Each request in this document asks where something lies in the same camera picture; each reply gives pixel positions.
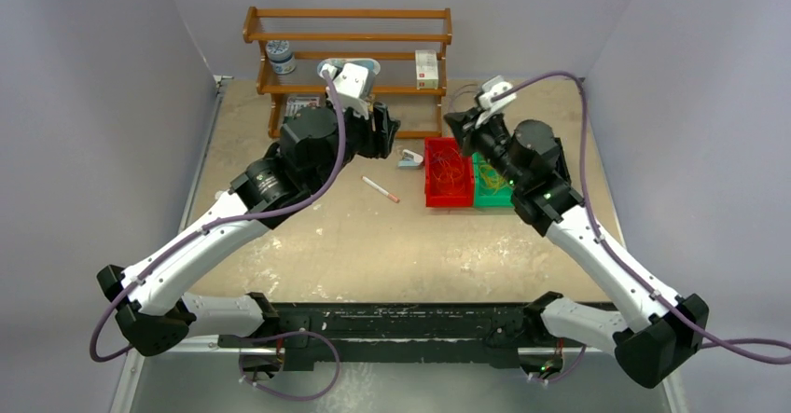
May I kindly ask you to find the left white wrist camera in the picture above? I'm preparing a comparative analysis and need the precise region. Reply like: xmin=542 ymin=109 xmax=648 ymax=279
xmin=322 ymin=63 xmax=376 ymax=120

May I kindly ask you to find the marker pen set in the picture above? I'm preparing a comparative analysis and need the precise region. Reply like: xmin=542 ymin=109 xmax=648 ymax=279
xmin=284 ymin=94 xmax=322 ymax=121

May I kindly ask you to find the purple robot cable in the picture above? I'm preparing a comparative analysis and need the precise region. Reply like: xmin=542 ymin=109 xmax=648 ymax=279
xmin=90 ymin=69 xmax=347 ymax=402
xmin=493 ymin=71 xmax=791 ymax=385

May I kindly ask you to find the green plastic bin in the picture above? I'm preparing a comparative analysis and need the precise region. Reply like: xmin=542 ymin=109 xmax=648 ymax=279
xmin=472 ymin=154 xmax=512 ymax=208

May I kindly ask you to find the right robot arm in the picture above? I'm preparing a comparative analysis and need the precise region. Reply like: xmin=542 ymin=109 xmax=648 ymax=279
xmin=443 ymin=108 xmax=709 ymax=388

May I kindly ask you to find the blue oval packaged item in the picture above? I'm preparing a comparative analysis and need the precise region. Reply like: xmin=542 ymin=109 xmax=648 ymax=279
xmin=316 ymin=58 xmax=381 ymax=77

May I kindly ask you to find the dark thin cable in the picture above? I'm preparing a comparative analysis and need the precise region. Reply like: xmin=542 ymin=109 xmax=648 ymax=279
xmin=446 ymin=84 xmax=483 ymax=152

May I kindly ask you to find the black plastic bin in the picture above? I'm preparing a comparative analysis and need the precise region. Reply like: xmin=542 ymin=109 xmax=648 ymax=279
xmin=554 ymin=137 xmax=572 ymax=184

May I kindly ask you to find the white red box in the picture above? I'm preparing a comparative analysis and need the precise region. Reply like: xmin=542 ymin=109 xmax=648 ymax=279
xmin=414 ymin=49 xmax=439 ymax=89

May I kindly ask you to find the wooden shelf rack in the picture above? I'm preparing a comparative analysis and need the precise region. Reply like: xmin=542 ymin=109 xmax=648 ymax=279
xmin=243 ymin=7 xmax=452 ymax=139

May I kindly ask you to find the red plastic bin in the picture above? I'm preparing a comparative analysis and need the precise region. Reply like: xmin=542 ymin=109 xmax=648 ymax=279
xmin=424 ymin=137 xmax=475 ymax=208

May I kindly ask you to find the aluminium rail frame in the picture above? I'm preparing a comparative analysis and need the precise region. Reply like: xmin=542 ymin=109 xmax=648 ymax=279
xmin=109 ymin=75 xmax=688 ymax=413

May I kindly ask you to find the yellow cable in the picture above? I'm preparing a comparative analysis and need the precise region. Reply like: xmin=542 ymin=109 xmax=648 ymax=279
xmin=479 ymin=162 xmax=511 ymax=197

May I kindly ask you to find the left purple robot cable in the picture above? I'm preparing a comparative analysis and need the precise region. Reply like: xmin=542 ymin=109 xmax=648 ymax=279
xmin=90 ymin=69 xmax=347 ymax=402

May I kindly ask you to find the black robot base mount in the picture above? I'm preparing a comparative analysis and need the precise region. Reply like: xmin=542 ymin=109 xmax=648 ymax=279
xmin=218 ymin=302 xmax=570 ymax=377

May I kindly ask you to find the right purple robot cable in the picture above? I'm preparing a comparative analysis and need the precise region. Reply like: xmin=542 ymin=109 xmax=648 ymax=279
xmin=493 ymin=71 xmax=791 ymax=385

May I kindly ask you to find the white pen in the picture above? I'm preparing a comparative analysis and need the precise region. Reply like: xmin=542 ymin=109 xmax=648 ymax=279
xmin=361 ymin=176 xmax=400 ymax=203

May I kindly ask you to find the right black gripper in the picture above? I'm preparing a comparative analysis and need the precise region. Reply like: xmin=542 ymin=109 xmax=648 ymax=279
xmin=445 ymin=106 xmax=527 ymax=190

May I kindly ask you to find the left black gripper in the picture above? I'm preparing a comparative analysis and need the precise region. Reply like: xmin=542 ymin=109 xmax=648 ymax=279
xmin=312 ymin=89 xmax=398 ymax=193

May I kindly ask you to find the blue white jar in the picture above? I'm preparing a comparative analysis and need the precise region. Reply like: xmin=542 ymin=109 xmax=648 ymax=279
xmin=265 ymin=40 xmax=296 ymax=76

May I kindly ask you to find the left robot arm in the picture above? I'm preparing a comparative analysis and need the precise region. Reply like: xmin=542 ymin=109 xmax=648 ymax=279
xmin=90 ymin=103 xmax=400 ymax=362

